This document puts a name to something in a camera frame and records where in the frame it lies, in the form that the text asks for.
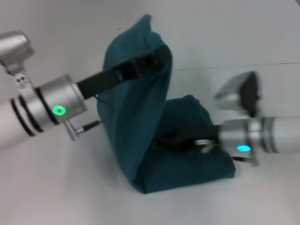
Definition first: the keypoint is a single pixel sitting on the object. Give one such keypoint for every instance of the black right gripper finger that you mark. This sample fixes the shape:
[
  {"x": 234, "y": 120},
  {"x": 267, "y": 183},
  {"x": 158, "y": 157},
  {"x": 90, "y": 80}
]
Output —
[
  {"x": 174, "y": 133},
  {"x": 175, "y": 144}
]

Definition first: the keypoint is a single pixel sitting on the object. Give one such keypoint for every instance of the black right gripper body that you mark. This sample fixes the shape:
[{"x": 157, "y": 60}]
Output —
[{"x": 206, "y": 132}]

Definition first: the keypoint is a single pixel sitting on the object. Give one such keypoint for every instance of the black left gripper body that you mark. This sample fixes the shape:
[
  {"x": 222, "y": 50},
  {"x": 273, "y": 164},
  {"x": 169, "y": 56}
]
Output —
[{"x": 96, "y": 83}]

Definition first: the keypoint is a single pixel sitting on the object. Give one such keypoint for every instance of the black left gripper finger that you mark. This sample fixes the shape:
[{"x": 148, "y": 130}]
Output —
[
  {"x": 150, "y": 56},
  {"x": 124, "y": 71}
]

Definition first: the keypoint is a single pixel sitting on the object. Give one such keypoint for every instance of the blue-green shirt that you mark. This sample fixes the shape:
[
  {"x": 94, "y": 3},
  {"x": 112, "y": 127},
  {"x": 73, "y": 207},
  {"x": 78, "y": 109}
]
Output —
[{"x": 140, "y": 117}]

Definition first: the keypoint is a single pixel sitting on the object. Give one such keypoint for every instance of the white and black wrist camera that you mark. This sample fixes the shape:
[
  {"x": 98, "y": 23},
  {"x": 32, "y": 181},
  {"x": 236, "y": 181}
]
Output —
[{"x": 241, "y": 93}]

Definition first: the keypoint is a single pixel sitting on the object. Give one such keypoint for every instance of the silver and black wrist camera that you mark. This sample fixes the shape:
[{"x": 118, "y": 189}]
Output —
[{"x": 14, "y": 50}]

